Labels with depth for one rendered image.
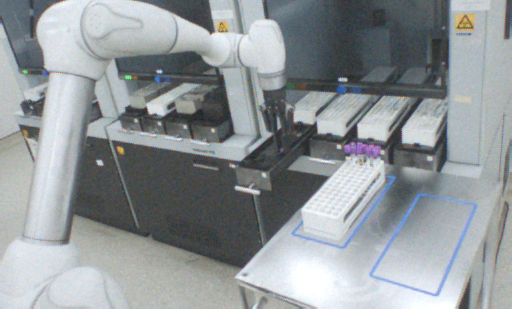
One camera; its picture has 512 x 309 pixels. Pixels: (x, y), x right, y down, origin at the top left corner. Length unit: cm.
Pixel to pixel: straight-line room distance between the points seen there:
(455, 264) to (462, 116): 59
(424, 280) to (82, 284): 68
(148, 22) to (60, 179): 39
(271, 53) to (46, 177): 73
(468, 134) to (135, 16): 105
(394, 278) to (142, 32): 73
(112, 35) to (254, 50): 58
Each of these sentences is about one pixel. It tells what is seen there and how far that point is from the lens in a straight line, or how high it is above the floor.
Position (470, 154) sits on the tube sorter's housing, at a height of 78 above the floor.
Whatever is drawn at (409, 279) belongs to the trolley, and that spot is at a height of 82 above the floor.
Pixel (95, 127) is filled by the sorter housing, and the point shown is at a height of 72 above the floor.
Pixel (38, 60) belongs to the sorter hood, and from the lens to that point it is 282.
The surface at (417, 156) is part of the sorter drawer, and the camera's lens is 155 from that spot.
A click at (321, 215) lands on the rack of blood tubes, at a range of 113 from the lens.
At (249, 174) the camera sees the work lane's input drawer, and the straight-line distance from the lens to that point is 155.
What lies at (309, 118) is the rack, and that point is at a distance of 176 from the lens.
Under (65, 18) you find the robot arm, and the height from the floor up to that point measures 141.
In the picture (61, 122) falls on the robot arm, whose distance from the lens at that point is 109.
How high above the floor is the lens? 153
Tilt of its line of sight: 25 degrees down
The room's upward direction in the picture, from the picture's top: 10 degrees counter-clockwise
